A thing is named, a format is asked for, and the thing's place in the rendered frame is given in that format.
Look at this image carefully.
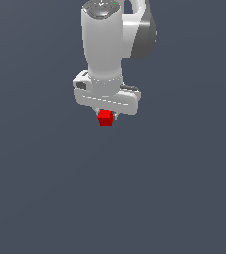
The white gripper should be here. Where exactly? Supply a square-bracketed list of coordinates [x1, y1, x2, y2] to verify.
[72, 69, 142, 121]

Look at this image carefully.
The red cube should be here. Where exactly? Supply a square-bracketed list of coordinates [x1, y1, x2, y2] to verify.
[97, 110, 115, 127]

